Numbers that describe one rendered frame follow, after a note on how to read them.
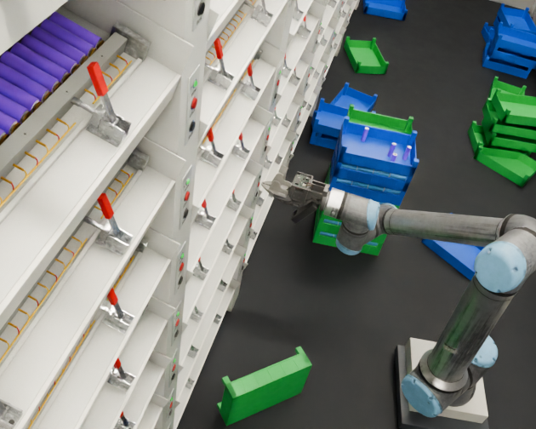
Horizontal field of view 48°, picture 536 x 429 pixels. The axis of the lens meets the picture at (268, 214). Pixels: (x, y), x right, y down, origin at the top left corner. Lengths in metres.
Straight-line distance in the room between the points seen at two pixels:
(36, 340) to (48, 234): 0.19
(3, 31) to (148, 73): 0.38
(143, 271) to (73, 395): 0.24
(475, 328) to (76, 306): 1.20
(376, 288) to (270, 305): 0.48
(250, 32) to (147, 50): 0.54
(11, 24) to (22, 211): 0.23
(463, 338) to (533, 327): 1.06
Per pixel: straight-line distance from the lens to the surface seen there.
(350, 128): 2.50
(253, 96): 1.46
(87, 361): 0.97
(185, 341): 1.67
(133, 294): 1.03
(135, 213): 0.89
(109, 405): 1.15
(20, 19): 0.46
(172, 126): 0.88
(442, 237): 1.85
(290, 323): 2.40
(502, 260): 1.55
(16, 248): 0.60
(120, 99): 0.76
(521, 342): 2.73
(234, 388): 2.00
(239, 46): 1.27
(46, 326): 0.77
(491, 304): 1.66
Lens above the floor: 1.96
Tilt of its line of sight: 45 degrees down
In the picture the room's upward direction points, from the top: 12 degrees clockwise
